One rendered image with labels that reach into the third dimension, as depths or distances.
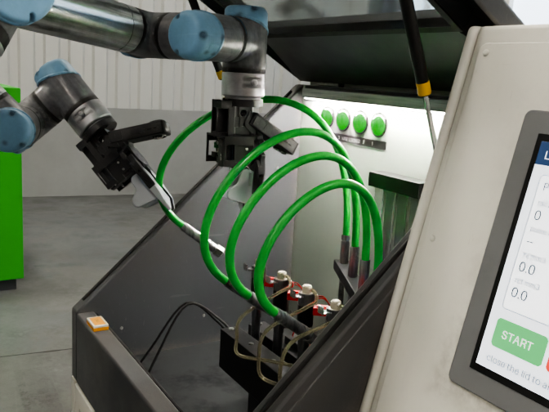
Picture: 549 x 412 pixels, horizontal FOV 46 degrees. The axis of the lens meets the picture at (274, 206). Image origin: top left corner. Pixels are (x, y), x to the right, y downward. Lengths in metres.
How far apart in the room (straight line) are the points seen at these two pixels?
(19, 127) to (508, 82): 0.77
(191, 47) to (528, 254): 0.56
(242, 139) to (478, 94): 0.41
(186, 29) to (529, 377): 0.67
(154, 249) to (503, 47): 0.88
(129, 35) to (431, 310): 0.61
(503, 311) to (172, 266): 0.87
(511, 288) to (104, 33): 0.68
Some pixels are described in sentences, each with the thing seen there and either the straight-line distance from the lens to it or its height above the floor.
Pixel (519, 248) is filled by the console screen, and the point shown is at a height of 1.29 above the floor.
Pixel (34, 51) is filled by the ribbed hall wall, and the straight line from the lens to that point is 7.54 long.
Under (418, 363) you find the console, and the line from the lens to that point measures 0.90.
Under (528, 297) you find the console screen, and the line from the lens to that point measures 0.79.
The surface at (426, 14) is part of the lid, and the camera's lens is 1.07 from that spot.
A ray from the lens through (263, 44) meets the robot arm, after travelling 1.12.
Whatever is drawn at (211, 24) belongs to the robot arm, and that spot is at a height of 1.54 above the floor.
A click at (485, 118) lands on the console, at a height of 1.43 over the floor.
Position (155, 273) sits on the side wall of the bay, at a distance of 1.48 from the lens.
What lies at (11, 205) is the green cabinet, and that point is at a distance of 4.40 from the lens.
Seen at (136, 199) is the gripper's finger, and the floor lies 1.22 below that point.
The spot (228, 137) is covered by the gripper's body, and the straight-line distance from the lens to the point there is 1.10.
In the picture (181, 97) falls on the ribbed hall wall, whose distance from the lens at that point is 7.84.
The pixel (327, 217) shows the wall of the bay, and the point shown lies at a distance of 1.51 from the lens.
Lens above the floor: 1.47
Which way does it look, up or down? 11 degrees down
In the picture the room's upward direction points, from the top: 3 degrees clockwise
